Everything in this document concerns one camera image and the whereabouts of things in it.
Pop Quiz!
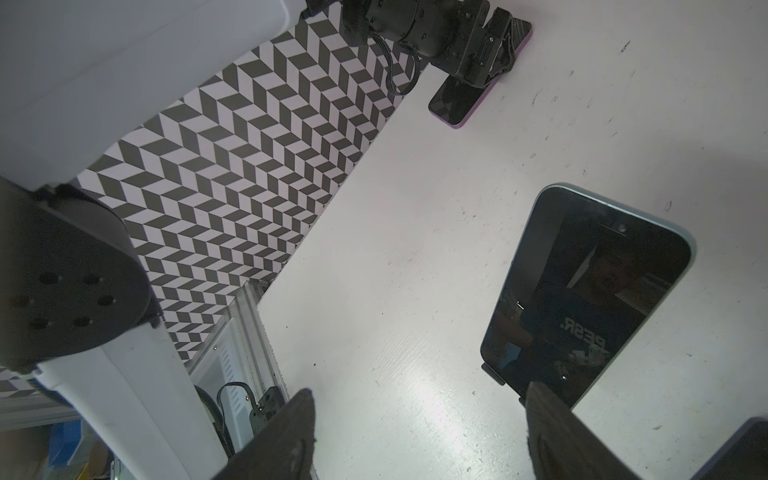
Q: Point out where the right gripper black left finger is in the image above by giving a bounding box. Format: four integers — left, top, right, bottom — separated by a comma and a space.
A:
214, 388, 316, 480

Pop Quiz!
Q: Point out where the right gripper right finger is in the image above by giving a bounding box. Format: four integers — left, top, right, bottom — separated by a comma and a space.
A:
525, 382, 637, 479

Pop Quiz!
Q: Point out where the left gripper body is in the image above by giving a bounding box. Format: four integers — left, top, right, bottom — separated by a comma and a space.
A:
340, 0, 516, 87

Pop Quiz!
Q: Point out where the phone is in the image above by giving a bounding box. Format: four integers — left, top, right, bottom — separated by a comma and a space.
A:
428, 18, 533, 129
480, 184, 695, 407
693, 417, 768, 480

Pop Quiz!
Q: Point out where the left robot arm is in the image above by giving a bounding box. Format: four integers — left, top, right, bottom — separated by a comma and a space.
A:
1, 1, 514, 479

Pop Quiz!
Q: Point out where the front middle grey stand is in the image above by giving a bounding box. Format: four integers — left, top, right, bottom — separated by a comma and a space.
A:
481, 363, 506, 386

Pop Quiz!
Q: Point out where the aluminium mounting rail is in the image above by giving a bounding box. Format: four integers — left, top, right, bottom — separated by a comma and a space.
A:
188, 281, 287, 454

